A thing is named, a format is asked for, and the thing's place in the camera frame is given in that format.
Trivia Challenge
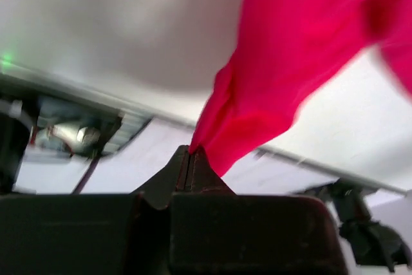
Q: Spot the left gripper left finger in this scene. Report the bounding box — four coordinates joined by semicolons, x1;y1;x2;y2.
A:
1;146;188;274

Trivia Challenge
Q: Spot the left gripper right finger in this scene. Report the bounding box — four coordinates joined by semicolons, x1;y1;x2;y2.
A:
170;152;348;274

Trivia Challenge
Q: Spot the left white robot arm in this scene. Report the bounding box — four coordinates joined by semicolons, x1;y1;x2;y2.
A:
1;146;411;274

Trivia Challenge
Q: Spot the crimson red t-shirt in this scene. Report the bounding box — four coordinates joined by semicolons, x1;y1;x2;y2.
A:
189;0;411;176

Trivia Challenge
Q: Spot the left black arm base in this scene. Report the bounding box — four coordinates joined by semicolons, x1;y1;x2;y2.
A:
1;94;153;194

